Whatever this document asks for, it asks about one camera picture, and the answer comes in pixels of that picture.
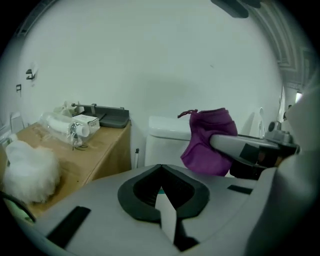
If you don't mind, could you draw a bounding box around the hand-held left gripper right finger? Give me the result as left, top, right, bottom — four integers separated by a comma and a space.
161, 164, 258, 256

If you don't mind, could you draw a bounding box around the white toilet with tank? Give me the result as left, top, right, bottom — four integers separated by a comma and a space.
144, 115, 195, 244

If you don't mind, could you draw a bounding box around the purple cloth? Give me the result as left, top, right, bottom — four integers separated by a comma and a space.
177, 107, 239, 177

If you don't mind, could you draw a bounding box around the crumpled white bag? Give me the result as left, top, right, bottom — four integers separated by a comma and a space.
53, 101, 76, 117

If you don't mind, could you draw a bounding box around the dark grey tray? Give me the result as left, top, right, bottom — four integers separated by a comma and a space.
71, 102, 131, 129

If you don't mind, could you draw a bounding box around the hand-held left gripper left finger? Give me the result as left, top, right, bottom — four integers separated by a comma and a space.
33, 164, 181, 256

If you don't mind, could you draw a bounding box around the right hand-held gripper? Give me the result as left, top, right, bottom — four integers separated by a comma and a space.
210, 84, 320, 256

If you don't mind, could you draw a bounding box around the small white box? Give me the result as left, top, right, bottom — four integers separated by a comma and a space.
71, 114, 101, 134

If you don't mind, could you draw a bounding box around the large brown cardboard box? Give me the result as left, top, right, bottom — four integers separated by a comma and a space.
0, 119, 132, 221

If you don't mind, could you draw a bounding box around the white fluffy brush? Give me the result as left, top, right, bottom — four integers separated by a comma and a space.
2, 133, 62, 204

